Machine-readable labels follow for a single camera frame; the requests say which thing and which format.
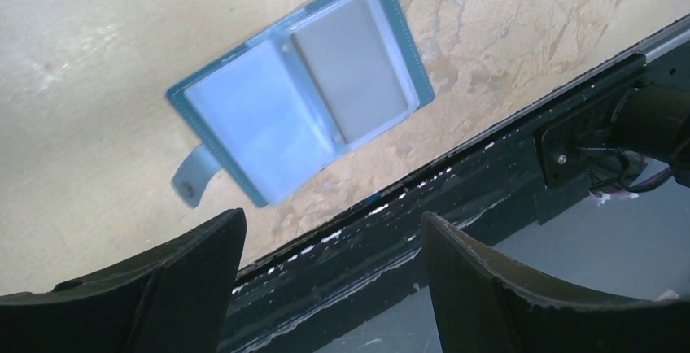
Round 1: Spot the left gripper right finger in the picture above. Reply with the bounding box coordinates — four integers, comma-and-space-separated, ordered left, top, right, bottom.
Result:
421, 212, 689, 352

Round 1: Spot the blue card holder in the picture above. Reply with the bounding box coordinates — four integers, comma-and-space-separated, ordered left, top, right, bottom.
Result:
166, 0, 435, 207

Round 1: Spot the grey credit card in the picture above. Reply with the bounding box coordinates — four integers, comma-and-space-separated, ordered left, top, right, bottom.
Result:
291, 0, 418, 147

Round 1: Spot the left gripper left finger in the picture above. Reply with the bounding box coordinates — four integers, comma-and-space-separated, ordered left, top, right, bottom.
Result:
1, 209, 247, 352

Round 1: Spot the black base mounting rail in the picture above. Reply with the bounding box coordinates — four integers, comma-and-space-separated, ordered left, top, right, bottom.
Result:
218, 17, 689, 352

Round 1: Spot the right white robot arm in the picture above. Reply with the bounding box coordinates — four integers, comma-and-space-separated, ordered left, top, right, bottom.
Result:
611, 85, 689, 187

